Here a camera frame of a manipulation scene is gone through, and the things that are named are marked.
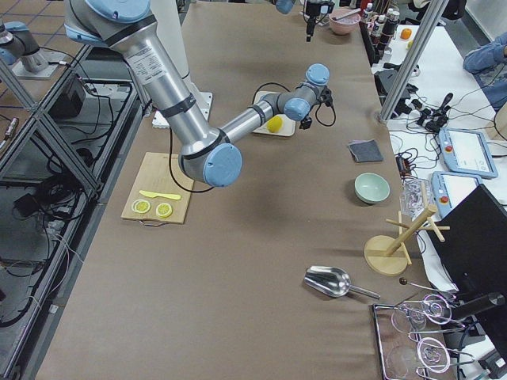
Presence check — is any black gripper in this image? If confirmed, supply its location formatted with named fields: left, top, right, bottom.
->
left=299, top=114, right=313, bottom=130
left=303, top=0, right=335, bottom=42

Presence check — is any yellow lemon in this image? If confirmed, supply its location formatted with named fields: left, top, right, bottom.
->
left=265, top=116, right=284, bottom=134

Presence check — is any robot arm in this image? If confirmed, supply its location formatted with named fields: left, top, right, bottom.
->
left=273, top=0, right=334, bottom=42
left=64, top=1, right=330, bottom=187

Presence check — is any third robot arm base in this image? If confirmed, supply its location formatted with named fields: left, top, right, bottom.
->
left=1, top=21, right=63, bottom=80

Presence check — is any cream rabbit tray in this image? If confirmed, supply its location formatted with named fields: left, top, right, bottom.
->
left=253, top=114, right=295, bottom=137

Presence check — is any pink bowl with ice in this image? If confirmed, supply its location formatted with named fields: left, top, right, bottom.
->
left=329, top=8, right=361, bottom=36

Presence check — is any grey folded cloth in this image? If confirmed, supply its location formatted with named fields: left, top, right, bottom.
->
left=348, top=139, right=383, bottom=163

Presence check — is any mint green bowl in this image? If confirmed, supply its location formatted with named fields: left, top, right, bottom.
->
left=354, top=173, right=391, bottom=204

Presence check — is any wooden mug tree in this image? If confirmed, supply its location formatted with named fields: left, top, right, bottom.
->
left=364, top=204, right=451, bottom=276

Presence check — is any blue teach pendant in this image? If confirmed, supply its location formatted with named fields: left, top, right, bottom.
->
left=431, top=171, right=482, bottom=218
left=438, top=127, right=498, bottom=179

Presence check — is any wooden cutting board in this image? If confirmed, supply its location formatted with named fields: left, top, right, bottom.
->
left=121, top=152, right=194, bottom=226

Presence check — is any metal scoop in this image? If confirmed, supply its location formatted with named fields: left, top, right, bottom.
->
left=304, top=266, right=380, bottom=300

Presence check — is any yellow plastic knife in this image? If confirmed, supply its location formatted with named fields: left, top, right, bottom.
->
left=139, top=190, right=181, bottom=200

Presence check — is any lemon slice on board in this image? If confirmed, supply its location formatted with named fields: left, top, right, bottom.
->
left=131, top=199, right=151, bottom=214

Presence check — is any black monitor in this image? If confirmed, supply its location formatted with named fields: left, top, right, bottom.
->
left=431, top=184, right=506, bottom=358

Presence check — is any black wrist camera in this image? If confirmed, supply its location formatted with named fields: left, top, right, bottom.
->
left=319, top=87, right=334, bottom=108

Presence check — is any aluminium frame post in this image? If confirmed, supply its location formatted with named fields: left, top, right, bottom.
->
left=378, top=0, right=448, bottom=124

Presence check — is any wire glass drying rack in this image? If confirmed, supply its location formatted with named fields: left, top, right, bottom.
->
left=372, top=293, right=475, bottom=379

